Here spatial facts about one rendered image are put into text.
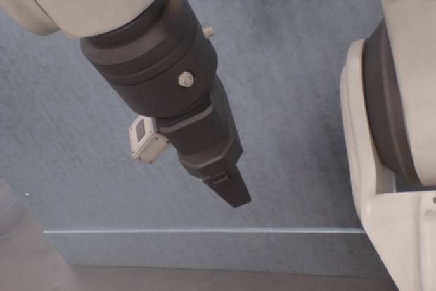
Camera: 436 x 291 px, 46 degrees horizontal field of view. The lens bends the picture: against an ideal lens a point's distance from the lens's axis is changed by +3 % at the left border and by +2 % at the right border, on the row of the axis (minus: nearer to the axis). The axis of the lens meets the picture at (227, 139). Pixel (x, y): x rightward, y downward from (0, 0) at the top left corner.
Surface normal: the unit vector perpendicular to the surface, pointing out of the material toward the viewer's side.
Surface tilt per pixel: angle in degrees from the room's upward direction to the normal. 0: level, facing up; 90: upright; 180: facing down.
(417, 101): 76
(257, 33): 90
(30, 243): 0
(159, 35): 61
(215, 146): 20
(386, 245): 40
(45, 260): 0
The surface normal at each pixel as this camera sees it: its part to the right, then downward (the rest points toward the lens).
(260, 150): -0.34, 0.62
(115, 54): -0.35, 0.19
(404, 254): -0.47, -0.21
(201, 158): -0.37, -0.55
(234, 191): 0.21, 0.74
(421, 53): -0.36, 0.43
